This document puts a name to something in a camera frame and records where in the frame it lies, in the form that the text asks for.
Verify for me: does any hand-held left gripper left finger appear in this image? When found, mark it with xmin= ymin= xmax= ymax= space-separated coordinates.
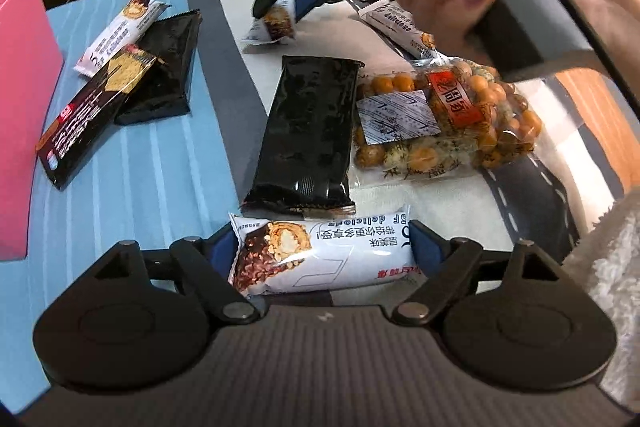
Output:
xmin=92 ymin=226 xmax=263 ymax=328

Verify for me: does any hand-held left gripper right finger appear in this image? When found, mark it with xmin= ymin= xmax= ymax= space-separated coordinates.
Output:
xmin=389 ymin=221 xmax=564 ymax=329

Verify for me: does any white chocolate snack bar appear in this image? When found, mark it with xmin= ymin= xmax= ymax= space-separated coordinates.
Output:
xmin=359 ymin=0 xmax=446 ymax=60
xmin=241 ymin=0 xmax=301 ymax=45
xmin=227 ymin=205 xmax=426 ymax=298
xmin=74 ymin=0 xmax=172 ymax=78

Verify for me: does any clear bag of coated peanuts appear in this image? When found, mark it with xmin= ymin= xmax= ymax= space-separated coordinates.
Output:
xmin=348 ymin=58 xmax=546 ymax=188

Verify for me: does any black snack packet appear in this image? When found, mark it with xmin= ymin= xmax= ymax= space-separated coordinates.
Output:
xmin=114 ymin=10 xmax=203 ymax=126
xmin=241 ymin=55 xmax=363 ymax=218

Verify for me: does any black cracker packet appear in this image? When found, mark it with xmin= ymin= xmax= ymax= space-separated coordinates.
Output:
xmin=35 ymin=44 xmax=168 ymax=192

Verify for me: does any pink cardboard box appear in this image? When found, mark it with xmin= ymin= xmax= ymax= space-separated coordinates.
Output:
xmin=0 ymin=0 xmax=66 ymax=263

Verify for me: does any white fluffy sleeve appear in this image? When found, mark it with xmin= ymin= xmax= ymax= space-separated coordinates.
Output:
xmin=562 ymin=194 xmax=640 ymax=413

